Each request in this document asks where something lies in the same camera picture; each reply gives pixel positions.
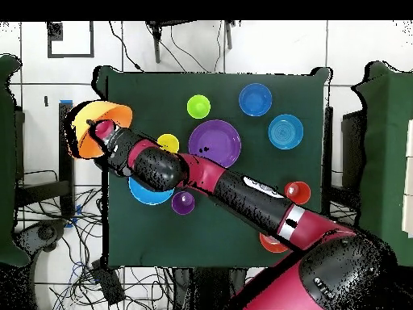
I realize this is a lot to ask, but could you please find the green cup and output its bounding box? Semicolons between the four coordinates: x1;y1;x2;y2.
186;94;211;119

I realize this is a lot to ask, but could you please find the black tripod stand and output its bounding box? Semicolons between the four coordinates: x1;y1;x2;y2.
145;19;238;65

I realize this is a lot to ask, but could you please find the black chair base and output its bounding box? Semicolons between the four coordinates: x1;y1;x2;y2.
12;219;67;256

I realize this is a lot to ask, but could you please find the purple bowl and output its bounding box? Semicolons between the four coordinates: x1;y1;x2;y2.
187;119;242;169

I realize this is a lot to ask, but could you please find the dark blue bowl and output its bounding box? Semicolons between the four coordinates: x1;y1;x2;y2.
238;82;273;118

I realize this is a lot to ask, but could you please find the flat-bottomed light blue bowl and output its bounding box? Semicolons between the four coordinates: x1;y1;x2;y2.
267;113;305;151

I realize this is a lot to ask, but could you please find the orange cup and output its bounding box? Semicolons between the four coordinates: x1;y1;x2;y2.
284;180;312;206

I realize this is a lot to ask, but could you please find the dark green tablecloth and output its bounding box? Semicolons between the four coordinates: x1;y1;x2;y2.
93;65;330;269

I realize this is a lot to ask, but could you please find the small orange bowl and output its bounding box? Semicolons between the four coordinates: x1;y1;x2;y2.
258;232;290;253

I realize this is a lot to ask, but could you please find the yellow cup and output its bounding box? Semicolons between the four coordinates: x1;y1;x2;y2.
156;132;181;154

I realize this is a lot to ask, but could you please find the large light blue bowl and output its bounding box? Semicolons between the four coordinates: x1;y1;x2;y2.
127;175;175;206

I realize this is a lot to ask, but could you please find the black table frame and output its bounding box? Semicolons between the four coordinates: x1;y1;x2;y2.
14;101;77;220

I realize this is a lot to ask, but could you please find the black power strip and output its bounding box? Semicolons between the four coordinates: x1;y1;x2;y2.
90;259;126;306

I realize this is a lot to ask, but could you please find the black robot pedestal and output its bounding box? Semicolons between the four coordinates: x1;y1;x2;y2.
172;266;249;310

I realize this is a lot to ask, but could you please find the large yellow-orange bowl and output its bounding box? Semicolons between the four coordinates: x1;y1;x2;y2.
65;100;134;160

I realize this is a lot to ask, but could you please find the black square floor frame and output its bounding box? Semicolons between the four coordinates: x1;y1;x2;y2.
47;21;95;59

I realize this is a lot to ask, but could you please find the purple cup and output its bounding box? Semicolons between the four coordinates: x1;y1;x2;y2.
170;191;196;216

